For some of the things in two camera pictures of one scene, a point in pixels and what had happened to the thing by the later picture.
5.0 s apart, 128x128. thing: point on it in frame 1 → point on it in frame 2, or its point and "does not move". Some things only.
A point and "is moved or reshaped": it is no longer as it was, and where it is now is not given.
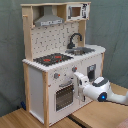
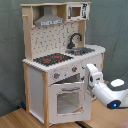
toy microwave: x=78 y=12 does not move
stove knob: x=74 y=68 does not move
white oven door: x=61 y=98 is moved or reshaped
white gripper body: x=82 y=80 → x=92 y=76
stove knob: x=56 y=75 does not move
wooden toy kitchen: x=56 y=48 does not move
